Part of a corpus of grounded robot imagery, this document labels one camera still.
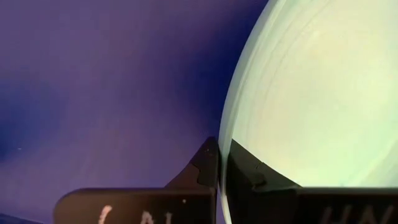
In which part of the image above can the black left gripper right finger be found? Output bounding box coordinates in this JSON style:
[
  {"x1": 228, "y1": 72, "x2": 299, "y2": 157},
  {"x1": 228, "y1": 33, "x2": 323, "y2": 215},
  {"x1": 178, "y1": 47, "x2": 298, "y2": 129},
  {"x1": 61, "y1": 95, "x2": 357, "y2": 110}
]
[{"x1": 221, "y1": 138, "x2": 398, "y2": 224}]

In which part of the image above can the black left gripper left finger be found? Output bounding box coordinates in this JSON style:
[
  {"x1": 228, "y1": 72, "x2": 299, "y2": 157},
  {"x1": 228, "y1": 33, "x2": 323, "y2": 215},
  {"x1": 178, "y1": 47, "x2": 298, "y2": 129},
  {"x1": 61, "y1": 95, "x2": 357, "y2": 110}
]
[{"x1": 52, "y1": 136, "x2": 220, "y2": 224}]

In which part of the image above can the turquoise round plate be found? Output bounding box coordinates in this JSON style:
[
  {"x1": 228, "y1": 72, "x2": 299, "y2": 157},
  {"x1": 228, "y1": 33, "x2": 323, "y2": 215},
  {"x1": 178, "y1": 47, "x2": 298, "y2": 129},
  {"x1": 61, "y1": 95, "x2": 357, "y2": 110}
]
[{"x1": 217, "y1": 0, "x2": 398, "y2": 224}]

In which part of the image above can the blue plastic tray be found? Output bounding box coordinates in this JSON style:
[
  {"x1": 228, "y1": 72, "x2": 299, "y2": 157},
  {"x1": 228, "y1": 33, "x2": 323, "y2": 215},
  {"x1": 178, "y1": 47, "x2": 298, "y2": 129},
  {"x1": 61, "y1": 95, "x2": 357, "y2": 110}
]
[{"x1": 0, "y1": 0, "x2": 270, "y2": 224}]

